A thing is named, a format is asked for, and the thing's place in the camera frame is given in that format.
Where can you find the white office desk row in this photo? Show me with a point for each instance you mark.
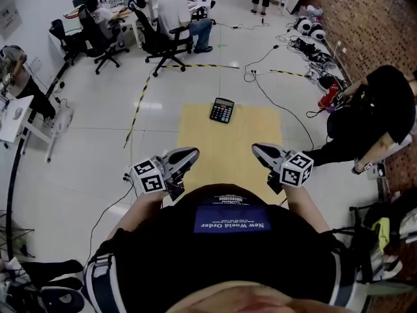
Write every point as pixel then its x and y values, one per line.
pixel 130 15

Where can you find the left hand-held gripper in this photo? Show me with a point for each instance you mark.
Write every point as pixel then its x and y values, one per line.
pixel 153 178

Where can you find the yellow wooden table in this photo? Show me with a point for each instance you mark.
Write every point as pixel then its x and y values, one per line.
pixel 228 135

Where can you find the black chair with clothes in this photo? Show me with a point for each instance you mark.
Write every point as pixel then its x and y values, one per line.
pixel 381 236

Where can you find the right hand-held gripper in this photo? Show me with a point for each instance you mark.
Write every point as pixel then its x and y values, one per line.
pixel 293 171

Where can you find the wall poster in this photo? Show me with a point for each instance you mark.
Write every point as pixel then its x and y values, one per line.
pixel 10 20

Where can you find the grey computer mouse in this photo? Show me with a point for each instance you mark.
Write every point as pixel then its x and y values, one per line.
pixel 18 112

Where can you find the black desktop calculator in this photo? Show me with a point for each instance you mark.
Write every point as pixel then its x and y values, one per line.
pixel 221 113

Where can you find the black office chair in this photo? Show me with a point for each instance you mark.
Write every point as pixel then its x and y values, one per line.
pixel 156 41
pixel 66 41
pixel 97 44

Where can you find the white standing desk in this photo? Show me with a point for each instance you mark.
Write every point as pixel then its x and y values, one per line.
pixel 14 122

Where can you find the person's left forearm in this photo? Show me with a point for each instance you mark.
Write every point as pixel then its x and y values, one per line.
pixel 140 212

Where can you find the person's right forearm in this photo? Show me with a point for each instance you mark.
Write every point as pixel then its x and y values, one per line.
pixel 304 207

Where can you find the white power strip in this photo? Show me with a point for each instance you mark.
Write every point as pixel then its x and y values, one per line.
pixel 253 73

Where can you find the panda plush toy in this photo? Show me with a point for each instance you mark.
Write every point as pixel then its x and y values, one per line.
pixel 316 33
pixel 303 24

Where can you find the person's torso in black shirt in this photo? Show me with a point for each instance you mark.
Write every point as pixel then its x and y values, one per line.
pixel 228 256

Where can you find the white handheld vacuum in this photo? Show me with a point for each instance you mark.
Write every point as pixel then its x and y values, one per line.
pixel 62 122

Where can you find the red fire extinguisher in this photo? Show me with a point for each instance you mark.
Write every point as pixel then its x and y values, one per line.
pixel 327 96

